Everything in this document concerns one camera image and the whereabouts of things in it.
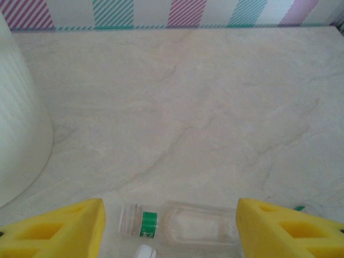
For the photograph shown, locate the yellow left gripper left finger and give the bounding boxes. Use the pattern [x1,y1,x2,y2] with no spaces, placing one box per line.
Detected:
[0,198,106,258]

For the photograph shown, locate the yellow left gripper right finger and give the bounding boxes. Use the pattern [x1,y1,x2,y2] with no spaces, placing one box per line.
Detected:
[236,198,344,258]

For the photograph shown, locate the clear bottle green white label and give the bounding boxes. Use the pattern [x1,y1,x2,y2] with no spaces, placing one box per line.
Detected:
[294,204,323,216]

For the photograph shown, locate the clear bottle green neck label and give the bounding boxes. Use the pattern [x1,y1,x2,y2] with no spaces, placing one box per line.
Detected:
[117,200,242,247]

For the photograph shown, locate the clear bottle red white label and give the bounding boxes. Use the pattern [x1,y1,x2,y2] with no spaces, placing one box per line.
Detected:
[133,243,158,258]

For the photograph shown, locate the white waste bin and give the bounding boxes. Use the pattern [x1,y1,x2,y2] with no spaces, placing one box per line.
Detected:
[0,10,54,209]

